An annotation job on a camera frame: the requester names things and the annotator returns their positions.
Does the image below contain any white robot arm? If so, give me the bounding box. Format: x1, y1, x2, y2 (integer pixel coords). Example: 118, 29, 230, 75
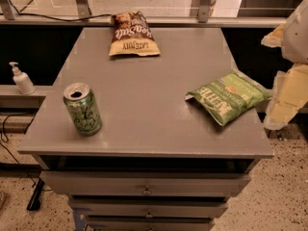
261, 0, 308, 130

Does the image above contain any green chip bag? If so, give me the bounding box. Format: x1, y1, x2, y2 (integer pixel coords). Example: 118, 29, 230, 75
185, 70, 271, 127

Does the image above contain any black stand foot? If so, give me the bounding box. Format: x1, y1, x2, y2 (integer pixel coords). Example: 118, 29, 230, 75
26, 179, 44, 211

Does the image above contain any white pump bottle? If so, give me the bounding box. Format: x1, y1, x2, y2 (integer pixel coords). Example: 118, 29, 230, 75
9, 62, 36, 95

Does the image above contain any black cable on ledge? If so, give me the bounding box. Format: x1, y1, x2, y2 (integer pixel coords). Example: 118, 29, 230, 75
0, 0, 114, 22

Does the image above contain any grey drawer cabinet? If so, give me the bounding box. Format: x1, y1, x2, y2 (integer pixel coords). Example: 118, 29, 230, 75
20, 28, 272, 231

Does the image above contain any top drawer knob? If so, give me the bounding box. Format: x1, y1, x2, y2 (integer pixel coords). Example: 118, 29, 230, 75
141, 186, 152, 195

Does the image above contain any drawer knob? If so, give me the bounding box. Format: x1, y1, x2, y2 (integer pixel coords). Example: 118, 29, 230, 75
145, 210, 153, 218
141, 186, 152, 195

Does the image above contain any black floor cable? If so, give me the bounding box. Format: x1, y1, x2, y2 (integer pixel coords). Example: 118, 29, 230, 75
0, 113, 38, 188

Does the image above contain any brown chip bag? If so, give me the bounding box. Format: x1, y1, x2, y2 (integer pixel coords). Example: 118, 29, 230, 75
109, 12, 160, 57

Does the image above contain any green soda can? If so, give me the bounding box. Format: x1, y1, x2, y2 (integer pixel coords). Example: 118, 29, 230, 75
64, 83, 102, 136

